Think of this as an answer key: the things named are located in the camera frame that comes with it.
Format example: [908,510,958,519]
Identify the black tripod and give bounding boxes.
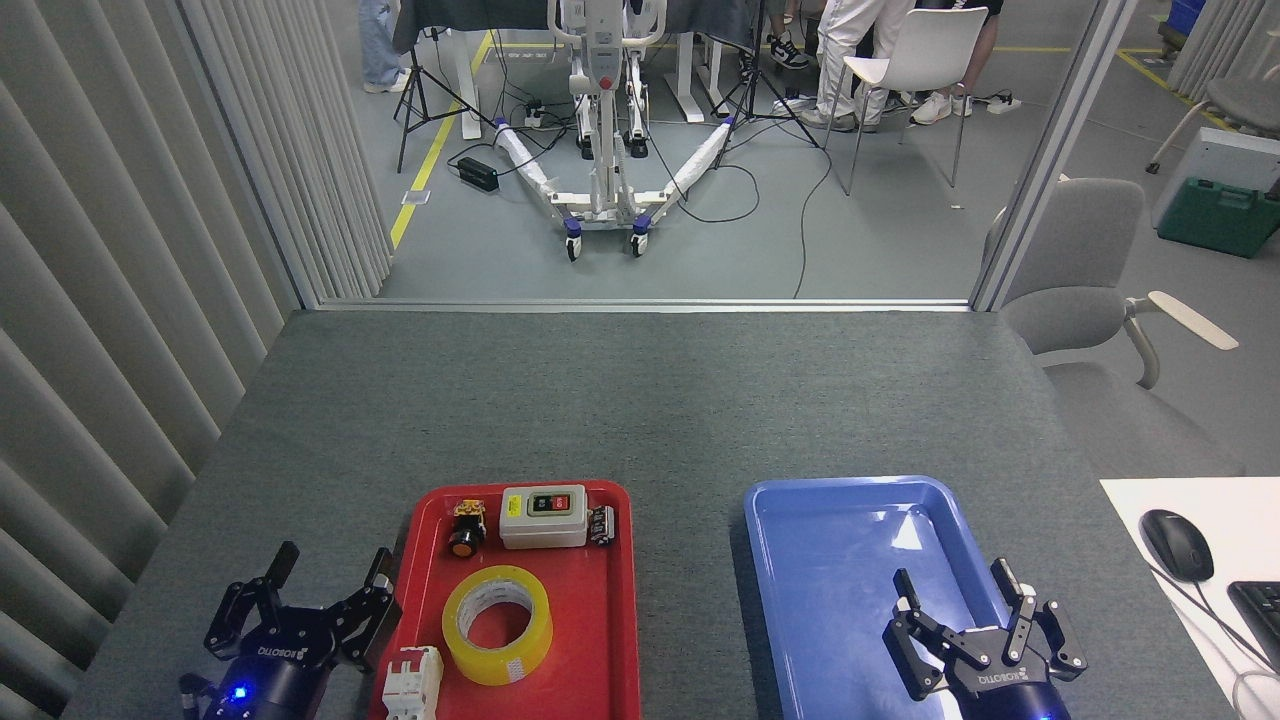
[710,0,821,171]
[393,25,498,174]

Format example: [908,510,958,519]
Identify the black orange push button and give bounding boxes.
[448,498,488,559]

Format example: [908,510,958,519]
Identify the silver post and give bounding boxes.
[968,0,1141,313]

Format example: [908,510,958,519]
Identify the black computer mouse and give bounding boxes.
[1140,509,1215,584]

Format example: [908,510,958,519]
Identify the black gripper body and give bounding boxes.
[940,628,1073,720]
[205,630,341,720]

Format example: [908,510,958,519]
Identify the standing person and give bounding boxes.
[358,0,413,95]

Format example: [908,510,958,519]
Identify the white stand on wheels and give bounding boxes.
[493,0,741,263]

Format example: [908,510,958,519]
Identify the blue plastic tray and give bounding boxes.
[744,475,1011,720]

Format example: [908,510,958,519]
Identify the red plastic tray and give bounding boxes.
[368,479,642,720]

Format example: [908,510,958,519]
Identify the white push button switch box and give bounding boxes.
[499,486,589,551]

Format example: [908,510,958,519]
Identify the person behind white chair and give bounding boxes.
[908,0,1006,126]

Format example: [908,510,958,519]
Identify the black keyboard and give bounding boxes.
[1227,580,1280,673]

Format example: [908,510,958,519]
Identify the desk with dark cloth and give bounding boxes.
[392,0,761,141]

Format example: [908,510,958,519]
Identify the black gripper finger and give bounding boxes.
[205,541,301,659]
[990,558,1088,683]
[882,568,993,701]
[320,547,403,673]

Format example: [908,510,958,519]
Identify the grey vertical blinds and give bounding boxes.
[0,0,393,720]

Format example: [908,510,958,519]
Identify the grey chair with white legs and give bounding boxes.
[1145,30,1280,176]

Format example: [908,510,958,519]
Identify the grey office chair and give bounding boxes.
[985,178,1241,391]

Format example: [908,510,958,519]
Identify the white circuit breaker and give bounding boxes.
[382,646,444,720]

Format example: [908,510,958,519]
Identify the grey white box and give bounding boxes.
[1150,126,1280,231]

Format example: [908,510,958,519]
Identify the mouse cable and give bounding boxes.
[1150,560,1280,720]

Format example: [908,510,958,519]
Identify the white desk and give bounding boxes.
[1100,477,1280,720]

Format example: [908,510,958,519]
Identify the green plastic case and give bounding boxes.
[1158,177,1280,260]

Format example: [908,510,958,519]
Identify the yellow tape roll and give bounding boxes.
[441,565,554,687]

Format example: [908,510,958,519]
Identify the blue bin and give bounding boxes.
[1160,0,1207,56]

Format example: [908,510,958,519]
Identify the white plastic chair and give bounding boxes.
[822,5,991,198]

